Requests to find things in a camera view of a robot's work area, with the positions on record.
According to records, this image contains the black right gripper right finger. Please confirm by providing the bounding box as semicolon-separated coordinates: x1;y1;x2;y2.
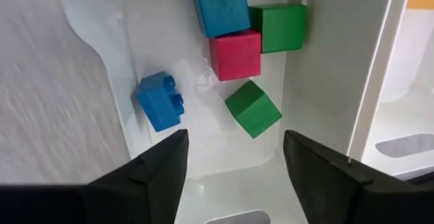
283;130;374;224

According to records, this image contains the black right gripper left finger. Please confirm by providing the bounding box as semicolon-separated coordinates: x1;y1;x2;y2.
88;128;189;224

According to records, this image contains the blue toy brick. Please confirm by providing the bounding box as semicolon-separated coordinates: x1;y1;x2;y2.
134;70;186;133

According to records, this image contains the green wooden cube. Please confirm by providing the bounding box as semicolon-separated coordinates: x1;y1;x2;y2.
224;79;283;140
249;3;308;54

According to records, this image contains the red wooden cube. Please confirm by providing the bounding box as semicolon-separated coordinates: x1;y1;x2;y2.
208;29;262;82

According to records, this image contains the blue wooden cube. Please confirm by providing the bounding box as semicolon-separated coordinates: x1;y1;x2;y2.
191;0;252;39

